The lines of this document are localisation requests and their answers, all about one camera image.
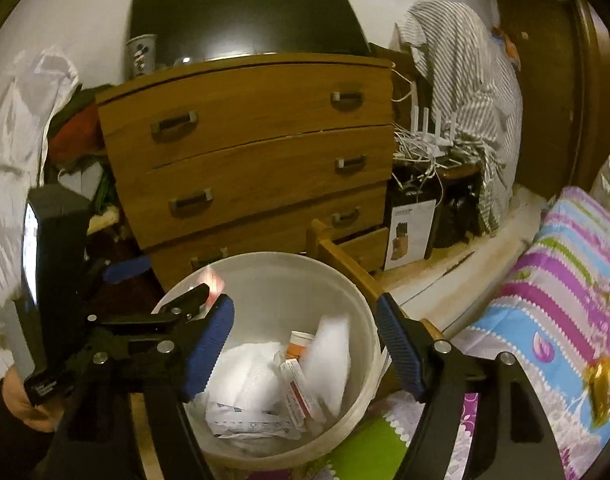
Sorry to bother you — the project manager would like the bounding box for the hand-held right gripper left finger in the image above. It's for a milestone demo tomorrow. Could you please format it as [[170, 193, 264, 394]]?
[[48, 294, 236, 480]]

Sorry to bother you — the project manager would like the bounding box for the large white medicine box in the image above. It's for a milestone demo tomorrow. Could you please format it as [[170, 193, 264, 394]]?
[[207, 400, 306, 441]]

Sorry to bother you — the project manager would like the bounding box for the dark wooden wardrobe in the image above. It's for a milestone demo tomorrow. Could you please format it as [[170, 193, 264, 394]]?
[[560, 0, 610, 191]]

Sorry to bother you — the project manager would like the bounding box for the dark wooden side table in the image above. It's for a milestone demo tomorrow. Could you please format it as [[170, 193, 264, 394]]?
[[392, 155, 480, 261]]

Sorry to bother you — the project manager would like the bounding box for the wooden chest of drawers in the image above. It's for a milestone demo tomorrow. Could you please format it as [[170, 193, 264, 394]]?
[[95, 52, 396, 291]]

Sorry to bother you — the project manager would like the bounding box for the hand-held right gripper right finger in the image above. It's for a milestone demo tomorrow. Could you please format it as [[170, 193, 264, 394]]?
[[375, 292, 553, 480]]

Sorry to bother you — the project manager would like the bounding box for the white knife block carton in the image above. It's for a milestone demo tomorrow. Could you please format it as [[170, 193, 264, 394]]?
[[384, 199, 437, 271]]

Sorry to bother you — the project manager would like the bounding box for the small red label medicine box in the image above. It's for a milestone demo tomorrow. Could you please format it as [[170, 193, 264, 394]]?
[[279, 359, 326, 423]]

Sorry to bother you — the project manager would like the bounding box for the person's left hand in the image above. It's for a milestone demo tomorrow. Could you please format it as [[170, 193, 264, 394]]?
[[2, 372, 66, 433]]

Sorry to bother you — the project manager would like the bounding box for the black television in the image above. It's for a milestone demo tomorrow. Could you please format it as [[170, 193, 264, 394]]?
[[129, 0, 372, 68]]

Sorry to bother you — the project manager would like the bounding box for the golden crumpled wrapper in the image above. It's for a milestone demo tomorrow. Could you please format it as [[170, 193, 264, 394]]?
[[587, 355, 610, 428]]

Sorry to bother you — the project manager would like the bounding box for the cartoon print cup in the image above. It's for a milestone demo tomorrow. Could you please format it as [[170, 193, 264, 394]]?
[[125, 34, 158, 80]]

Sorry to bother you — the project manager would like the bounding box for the grey striped cloth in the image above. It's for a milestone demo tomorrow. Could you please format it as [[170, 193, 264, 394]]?
[[395, 1, 523, 233]]

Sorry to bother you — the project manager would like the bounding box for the orange cap pill bottle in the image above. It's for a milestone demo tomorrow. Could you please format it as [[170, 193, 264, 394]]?
[[285, 330, 317, 361]]

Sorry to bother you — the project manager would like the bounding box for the white plastic bucket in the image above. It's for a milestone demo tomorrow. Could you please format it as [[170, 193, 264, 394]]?
[[152, 251, 393, 471]]

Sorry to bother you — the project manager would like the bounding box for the white plastic bag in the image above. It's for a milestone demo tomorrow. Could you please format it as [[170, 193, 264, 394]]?
[[0, 47, 81, 381]]

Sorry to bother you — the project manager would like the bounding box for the white tissue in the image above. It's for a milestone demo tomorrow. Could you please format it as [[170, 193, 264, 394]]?
[[220, 342, 286, 411]]

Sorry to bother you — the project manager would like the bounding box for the striped floral bedspread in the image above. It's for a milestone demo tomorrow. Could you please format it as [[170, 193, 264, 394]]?
[[330, 185, 610, 480]]

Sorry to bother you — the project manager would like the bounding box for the pink packet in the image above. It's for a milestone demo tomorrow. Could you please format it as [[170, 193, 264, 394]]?
[[199, 266, 227, 307]]

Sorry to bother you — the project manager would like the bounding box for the white paper bag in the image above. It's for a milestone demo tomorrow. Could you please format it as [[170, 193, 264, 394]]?
[[304, 314, 352, 413]]

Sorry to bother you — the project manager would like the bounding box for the green cloth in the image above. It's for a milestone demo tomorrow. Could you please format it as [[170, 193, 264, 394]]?
[[88, 160, 116, 211]]

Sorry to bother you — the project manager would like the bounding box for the black plastic bag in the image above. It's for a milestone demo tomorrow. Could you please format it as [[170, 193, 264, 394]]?
[[432, 185, 486, 251]]

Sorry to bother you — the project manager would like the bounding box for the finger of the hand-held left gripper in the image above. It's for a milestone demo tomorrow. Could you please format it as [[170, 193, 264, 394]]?
[[85, 255, 153, 286], [85, 284, 211, 356]]

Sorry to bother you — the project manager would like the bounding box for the colourful hanging ornament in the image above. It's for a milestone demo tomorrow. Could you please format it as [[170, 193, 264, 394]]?
[[492, 25, 523, 71]]

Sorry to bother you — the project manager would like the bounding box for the white wifi router with cables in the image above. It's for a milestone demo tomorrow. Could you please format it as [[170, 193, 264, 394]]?
[[392, 120, 486, 196]]

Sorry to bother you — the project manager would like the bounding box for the dark wooden door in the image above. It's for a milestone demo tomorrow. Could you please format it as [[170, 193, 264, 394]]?
[[495, 0, 586, 196]]

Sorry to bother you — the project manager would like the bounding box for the red cloth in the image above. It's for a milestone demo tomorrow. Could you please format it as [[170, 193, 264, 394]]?
[[50, 105, 106, 161]]

